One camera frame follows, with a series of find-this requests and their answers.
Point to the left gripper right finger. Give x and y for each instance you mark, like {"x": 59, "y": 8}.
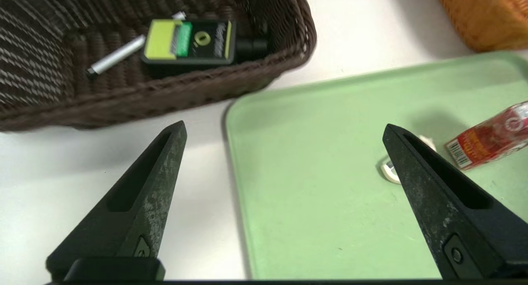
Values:
{"x": 462, "y": 227}

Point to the red cartoon milk carton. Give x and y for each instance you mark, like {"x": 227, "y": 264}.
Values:
{"x": 486, "y": 140}

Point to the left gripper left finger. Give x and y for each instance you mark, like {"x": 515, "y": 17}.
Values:
{"x": 132, "y": 219}

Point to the black pump bottle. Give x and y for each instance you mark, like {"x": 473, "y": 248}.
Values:
{"x": 202, "y": 41}

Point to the white pen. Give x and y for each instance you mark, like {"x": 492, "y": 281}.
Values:
{"x": 117, "y": 56}

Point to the light green plastic tray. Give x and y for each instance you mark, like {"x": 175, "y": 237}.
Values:
{"x": 313, "y": 173}

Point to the orange wicker basket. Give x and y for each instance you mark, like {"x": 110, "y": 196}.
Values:
{"x": 491, "y": 17}

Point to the dark brown wicker basket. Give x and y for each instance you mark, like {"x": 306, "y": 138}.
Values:
{"x": 123, "y": 99}

